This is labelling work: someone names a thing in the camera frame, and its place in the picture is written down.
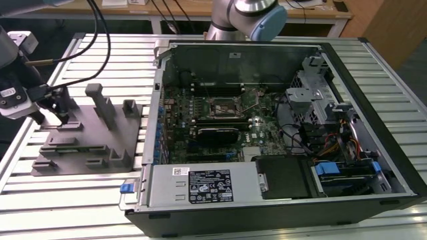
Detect orange wire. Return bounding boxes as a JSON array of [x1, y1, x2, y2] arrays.
[[311, 133, 340, 161]]

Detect blue disk carrier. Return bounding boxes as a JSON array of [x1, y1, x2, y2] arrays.
[[315, 161, 341, 178]]

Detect black camera cable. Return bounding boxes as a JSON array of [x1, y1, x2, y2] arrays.
[[28, 0, 113, 101]]

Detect silver power supply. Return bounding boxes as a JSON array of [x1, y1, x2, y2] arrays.
[[145, 161, 264, 208]]

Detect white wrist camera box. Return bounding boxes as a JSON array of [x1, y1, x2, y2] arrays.
[[0, 85, 39, 120]]

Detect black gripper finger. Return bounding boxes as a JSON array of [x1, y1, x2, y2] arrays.
[[31, 109, 47, 126], [52, 94, 69, 126]]

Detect CPU socket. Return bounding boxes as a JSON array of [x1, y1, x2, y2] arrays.
[[207, 96, 244, 119]]

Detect black rating label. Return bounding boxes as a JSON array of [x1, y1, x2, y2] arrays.
[[188, 169, 235, 204]]

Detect grey parts rack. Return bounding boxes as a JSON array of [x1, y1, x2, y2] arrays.
[[29, 83, 145, 177]]

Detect green RAM stick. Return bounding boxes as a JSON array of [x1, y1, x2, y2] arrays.
[[52, 146, 95, 153]]

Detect black graphics card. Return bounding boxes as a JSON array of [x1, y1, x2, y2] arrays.
[[195, 127, 241, 146]]

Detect green motherboard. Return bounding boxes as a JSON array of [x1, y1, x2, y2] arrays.
[[161, 83, 293, 165]]

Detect black fan shroud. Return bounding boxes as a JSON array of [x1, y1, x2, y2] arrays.
[[251, 154, 321, 200]]

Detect wooden desk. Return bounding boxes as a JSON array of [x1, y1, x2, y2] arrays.
[[0, 0, 353, 36]]

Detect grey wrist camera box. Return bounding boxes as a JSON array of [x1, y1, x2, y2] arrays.
[[6, 31, 39, 55]]

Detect grey case handle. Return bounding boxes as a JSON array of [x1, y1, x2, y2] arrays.
[[152, 39, 172, 68]]

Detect metal socket cover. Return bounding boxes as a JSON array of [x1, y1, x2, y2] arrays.
[[236, 90, 261, 113]]

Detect large white box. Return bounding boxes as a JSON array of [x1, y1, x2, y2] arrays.
[[101, 0, 129, 8]]

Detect RAM slot black clips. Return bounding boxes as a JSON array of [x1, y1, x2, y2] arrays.
[[192, 90, 247, 96]]

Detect black PC case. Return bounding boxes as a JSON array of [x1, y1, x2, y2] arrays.
[[123, 37, 427, 238]]

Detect red wire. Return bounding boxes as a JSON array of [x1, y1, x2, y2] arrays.
[[352, 138, 364, 161]]

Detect silver shroud handle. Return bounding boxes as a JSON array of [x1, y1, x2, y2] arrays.
[[256, 172, 269, 193]]

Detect silver finned heatsink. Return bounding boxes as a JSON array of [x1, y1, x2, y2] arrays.
[[241, 146, 263, 162]]

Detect black expansion slot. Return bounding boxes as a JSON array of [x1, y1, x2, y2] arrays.
[[185, 152, 235, 163]]

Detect wooden cabinet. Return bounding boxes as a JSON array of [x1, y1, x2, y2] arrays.
[[339, 0, 427, 72]]

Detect black disk bay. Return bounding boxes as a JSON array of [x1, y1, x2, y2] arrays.
[[311, 159, 393, 200]]

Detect metal drive cage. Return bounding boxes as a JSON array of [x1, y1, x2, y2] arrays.
[[284, 56, 355, 127]]

